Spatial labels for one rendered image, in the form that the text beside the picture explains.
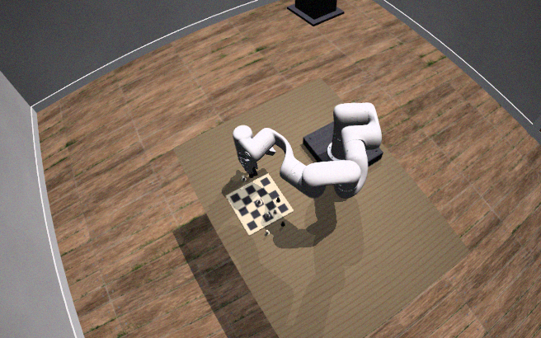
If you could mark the chessboard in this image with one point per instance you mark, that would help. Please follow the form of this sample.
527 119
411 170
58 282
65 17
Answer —
252 216

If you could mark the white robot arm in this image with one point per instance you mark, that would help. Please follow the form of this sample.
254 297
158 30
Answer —
362 132

